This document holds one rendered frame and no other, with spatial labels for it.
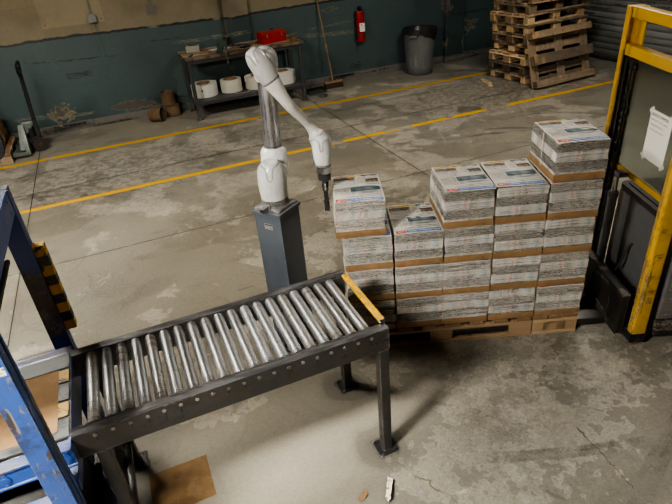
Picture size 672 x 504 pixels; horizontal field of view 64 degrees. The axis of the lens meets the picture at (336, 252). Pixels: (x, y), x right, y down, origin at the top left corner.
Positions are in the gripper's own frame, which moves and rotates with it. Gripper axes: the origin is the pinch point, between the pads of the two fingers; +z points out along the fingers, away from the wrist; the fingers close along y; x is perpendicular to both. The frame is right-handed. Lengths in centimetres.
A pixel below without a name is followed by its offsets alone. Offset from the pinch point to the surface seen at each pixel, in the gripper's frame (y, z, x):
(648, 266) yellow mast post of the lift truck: -37, 38, -177
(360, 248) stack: -18.7, 20.3, -17.0
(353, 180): 9.2, -10.1, -16.7
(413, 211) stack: 8, 13, -52
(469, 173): 4, -11, -84
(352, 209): -19.3, -5.4, -14.0
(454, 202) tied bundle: -18, -4, -71
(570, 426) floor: -93, 96, -118
